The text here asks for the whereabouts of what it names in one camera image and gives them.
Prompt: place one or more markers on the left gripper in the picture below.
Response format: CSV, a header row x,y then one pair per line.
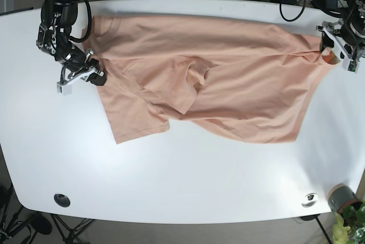
x,y
346,38

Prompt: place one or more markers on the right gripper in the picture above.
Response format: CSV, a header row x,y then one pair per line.
x,y
76,65

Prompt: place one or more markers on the peach T-shirt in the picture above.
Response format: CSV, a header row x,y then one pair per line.
x,y
245,81

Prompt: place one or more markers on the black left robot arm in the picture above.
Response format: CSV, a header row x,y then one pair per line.
x,y
338,9

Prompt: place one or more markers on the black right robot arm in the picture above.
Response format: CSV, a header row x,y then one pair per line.
x,y
57,19

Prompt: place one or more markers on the black table grommet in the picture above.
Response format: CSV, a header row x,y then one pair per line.
x,y
62,200

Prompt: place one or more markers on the grey plant pot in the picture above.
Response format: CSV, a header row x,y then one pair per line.
x,y
341,196

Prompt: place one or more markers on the silver table grommet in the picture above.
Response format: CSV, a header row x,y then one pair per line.
x,y
309,200

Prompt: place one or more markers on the green potted plant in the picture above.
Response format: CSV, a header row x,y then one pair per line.
x,y
349,225

